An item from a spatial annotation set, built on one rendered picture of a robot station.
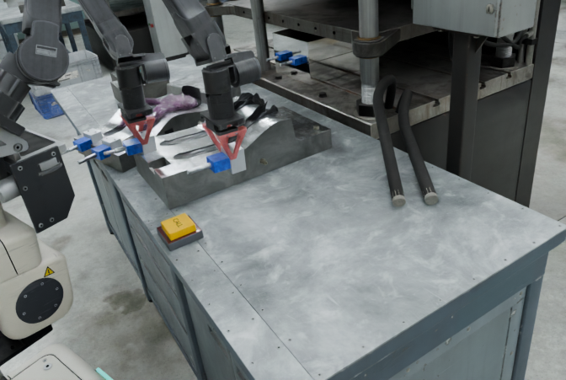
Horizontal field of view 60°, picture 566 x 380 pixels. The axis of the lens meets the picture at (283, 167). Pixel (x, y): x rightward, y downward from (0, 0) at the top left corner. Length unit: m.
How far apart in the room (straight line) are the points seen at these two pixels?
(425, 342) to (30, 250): 0.82
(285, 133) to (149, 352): 1.08
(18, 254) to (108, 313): 1.15
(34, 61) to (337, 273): 0.65
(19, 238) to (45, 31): 0.45
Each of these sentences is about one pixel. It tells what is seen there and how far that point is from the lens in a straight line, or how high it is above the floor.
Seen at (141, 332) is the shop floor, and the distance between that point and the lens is 2.14.
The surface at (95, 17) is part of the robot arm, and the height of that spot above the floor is 1.24.
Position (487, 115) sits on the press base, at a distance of 2.07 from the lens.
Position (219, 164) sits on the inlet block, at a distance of 1.11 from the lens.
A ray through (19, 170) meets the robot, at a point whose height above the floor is 1.03.
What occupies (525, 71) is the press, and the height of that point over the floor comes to 0.77.
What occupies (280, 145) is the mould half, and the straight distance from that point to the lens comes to 1.33.
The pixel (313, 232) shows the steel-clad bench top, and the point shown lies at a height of 0.80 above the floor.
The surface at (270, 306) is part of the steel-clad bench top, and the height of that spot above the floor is 0.80.
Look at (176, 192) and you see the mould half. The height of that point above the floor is 0.84.
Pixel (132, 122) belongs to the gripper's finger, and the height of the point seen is 0.99.
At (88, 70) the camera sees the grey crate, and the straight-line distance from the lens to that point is 4.80.
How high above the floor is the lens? 1.43
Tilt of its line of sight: 28 degrees down
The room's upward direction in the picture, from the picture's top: 7 degrees counter-clockwise
